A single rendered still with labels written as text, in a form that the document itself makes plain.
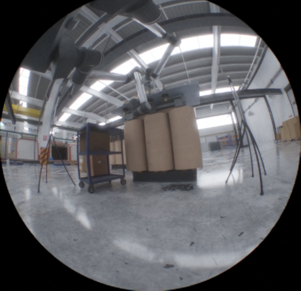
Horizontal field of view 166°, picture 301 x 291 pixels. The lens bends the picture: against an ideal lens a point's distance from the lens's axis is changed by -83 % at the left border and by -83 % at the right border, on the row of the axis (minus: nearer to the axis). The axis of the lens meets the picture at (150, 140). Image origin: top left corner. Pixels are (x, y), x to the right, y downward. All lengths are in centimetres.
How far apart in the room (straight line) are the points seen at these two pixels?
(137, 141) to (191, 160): 91
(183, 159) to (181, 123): 49
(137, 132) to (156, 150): 47
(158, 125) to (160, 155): 44
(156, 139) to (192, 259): 142
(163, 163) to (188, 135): 51
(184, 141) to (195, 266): 130
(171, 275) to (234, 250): 26
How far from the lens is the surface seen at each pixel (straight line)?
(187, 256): 52
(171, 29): 475
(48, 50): 92
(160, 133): 152
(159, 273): 47
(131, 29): 1022
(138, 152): 168
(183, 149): 140
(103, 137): 158
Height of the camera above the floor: 43
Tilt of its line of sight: 9 degrees up
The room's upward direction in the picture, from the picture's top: 5 degrees counter-clockwise
